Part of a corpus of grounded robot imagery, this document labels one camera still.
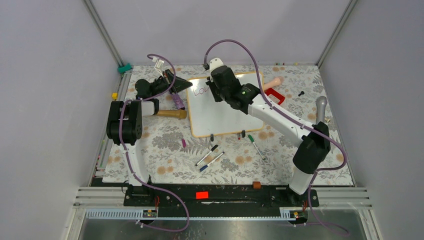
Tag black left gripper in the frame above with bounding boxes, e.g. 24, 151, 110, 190
150, 69, 193, 98

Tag yellow framed whiteboard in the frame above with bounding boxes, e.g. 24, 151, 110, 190
186, 76, 264, 138

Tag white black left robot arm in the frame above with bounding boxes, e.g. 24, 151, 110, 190
106, 69, 193, 186

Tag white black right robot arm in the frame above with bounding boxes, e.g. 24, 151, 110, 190
206, 65, 331, 206

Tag black cap whiteboard marker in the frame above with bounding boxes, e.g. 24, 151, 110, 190
195, 144, 219, 167

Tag blue cap whiteboard marker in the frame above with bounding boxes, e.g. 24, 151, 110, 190
199, 151, 225, 172

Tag purple glitter microphone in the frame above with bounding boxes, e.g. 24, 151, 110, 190
171, 93, 185, 110

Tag red plastic tray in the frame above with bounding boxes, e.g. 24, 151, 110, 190
264, 88, 286, 105

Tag green cap marker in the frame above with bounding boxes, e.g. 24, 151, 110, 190
247, 134, 266, 160

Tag teal corner clamp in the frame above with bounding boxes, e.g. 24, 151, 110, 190
117, 63, 133, 74

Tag floral table mat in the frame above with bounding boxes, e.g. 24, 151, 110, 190
102, 65, 355, 186

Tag silver microphone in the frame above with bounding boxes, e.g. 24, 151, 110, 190
315, 96, 328, 124

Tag orange brown cylinder block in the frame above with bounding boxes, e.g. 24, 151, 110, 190
252, 181, 262, 190

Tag red label sticker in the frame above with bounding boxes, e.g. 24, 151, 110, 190
195, 191, 209, 200

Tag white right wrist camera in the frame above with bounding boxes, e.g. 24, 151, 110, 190
208, 57, 224, 73

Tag wooden rolling pin handle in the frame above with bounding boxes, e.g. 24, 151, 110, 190
156, 109, 187, 119

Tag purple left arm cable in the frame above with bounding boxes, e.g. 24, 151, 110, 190
118, 53, 191, 233

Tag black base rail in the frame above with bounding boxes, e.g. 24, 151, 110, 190
123, 184, 320, 216

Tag white cable duct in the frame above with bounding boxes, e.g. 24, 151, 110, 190
85, 207, 308, 221

